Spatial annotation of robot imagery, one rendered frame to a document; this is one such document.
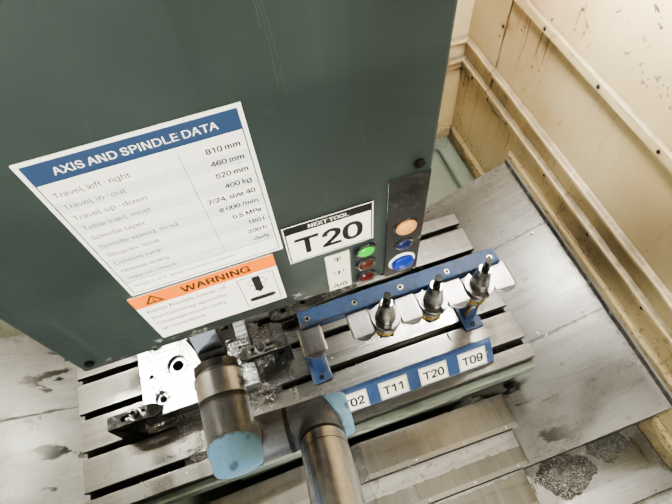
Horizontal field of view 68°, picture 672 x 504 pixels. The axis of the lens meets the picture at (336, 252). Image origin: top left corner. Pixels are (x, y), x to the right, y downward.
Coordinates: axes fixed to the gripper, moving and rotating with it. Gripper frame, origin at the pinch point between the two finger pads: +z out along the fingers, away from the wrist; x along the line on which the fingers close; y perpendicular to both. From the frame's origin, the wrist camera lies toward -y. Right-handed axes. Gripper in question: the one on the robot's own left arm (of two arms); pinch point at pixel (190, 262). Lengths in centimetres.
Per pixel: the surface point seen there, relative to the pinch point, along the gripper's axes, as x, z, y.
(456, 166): 96, 62, 87
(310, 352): 15.1, -13.9, 25.6
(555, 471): 70, -52, 80
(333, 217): 21.2, -21.1, -32.7
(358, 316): 27.4, -9.8, 25.6
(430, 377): 43, -21, 54
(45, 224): -1.8, -20.6, -43.4
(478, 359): 56, -21, 54
